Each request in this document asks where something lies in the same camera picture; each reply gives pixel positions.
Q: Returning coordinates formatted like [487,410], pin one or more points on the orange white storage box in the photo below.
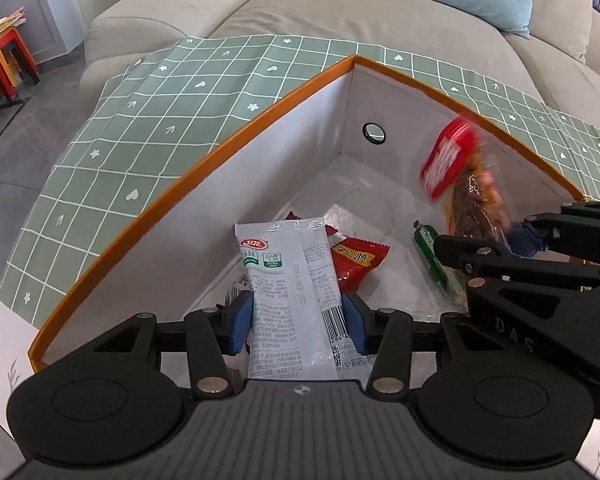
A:
[346,146]

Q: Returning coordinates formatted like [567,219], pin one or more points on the beige sofa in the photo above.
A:
[132,28]

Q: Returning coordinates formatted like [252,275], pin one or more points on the orange red stacked stools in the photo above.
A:
[14,57]

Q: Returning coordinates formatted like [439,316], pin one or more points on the beige cushion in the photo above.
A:
[564,24]

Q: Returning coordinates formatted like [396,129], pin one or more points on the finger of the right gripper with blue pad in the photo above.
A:
[523,240]

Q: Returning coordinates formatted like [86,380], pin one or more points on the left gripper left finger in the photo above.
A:
[205,336]

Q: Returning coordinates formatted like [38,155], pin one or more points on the green sausage stick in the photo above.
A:
[446,281]

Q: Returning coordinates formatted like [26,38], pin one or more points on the red label snack bag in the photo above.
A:
[455,171]

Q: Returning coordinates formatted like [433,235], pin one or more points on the white snack packet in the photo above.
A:
[298,328]

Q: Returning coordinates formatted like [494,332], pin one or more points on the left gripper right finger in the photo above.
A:
[391,335]

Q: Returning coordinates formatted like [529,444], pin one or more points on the red chip snack bag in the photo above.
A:
[352,260]

